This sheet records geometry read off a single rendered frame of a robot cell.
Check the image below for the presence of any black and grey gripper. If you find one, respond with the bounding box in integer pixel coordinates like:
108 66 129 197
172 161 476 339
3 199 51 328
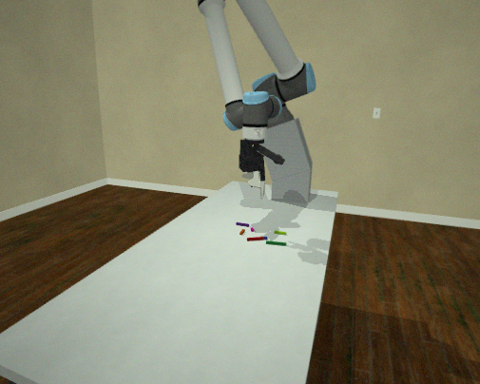
239 139 265 199

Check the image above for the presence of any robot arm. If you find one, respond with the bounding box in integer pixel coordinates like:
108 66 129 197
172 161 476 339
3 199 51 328
198 0 316 141

